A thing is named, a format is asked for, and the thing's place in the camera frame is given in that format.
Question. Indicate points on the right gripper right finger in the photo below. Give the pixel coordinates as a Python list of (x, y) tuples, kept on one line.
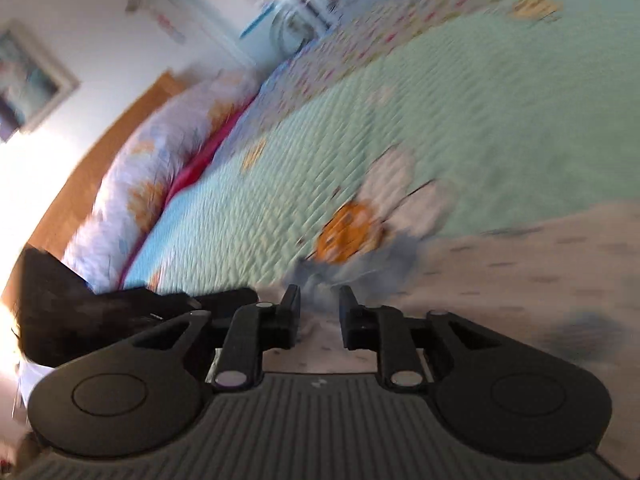
[(384, 331)]

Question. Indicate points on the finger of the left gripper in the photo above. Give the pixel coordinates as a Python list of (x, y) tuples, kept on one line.
[(218, 308)]

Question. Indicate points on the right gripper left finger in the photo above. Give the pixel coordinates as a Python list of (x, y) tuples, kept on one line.
[(255, 329)]

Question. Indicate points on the white patterned baby garment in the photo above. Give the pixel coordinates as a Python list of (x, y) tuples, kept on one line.
[(568, 286)]

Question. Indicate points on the wooden headboard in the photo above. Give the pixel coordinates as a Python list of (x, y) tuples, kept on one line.
[(74, 202)]

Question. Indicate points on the magenta bed sheet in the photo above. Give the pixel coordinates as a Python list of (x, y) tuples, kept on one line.
[(187, 175)]

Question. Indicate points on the floral long pillow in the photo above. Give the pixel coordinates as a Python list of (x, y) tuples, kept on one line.
[(133, 191)]

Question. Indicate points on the mint green bee quilt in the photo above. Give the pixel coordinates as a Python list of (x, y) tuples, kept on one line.
[(249, 220)]

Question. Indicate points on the electric fan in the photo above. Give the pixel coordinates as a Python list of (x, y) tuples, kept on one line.
[(290, 32)]

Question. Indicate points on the framed wall picture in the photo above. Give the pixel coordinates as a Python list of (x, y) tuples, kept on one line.
[(34, 83)]

